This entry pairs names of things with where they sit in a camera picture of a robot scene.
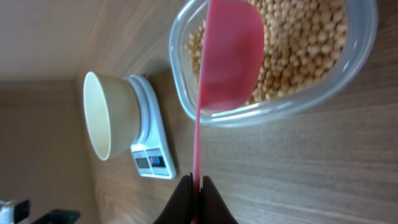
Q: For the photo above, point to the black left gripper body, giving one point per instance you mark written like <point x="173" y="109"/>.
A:
<point x="58" y="216"/>

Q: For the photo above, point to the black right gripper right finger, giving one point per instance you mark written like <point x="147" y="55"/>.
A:
<point x="212" y="208"/>

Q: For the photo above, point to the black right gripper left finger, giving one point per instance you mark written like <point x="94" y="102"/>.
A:
<point x="179" y="208"/>

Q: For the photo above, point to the pink measuring scoop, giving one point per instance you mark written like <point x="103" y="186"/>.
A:
<point x="231" y="58"/>

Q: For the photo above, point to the white digital kitchen scale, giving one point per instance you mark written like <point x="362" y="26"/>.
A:
<point x="150" y="150"/>

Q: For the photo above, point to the white bowl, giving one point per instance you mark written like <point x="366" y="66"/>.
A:
<point x="112" y="114"/>

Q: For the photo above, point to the clear plastic container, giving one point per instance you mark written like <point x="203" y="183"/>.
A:
<point x="362" y="27"/>

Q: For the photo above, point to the soybeans pile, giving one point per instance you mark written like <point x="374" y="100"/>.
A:
<point x="303" y="39"/>

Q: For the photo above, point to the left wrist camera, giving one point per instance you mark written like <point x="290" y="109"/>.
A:
<point x="15" y="212"/>

